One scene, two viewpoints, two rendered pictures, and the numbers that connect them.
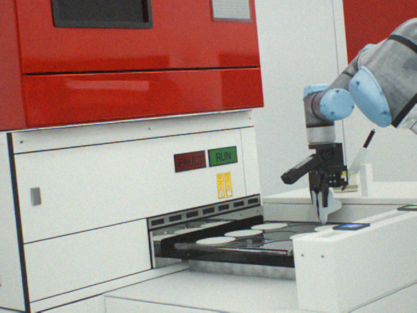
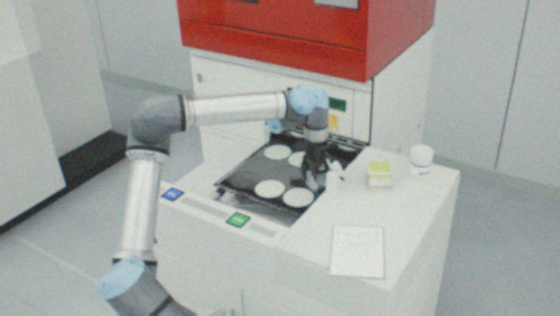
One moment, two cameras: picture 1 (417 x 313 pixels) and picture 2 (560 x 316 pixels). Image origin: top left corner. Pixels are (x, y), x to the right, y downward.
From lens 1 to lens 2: 251 cm
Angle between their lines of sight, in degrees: 78
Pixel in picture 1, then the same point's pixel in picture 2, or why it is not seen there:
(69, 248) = not seen: hidden behind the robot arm
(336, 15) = not seen: outside the picture
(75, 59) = (205, 15)
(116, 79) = (230, 32)
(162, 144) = (279, 78)
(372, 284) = (165, 229)
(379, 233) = (169, 209)
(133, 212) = not seen: hidden behind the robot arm
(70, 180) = (217, 77)
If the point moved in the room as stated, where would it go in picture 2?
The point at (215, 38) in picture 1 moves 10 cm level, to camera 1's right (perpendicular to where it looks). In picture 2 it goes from (314, 18) to (322, 27)
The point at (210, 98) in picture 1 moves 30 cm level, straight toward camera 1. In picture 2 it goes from (305, 61) to (218, 70)
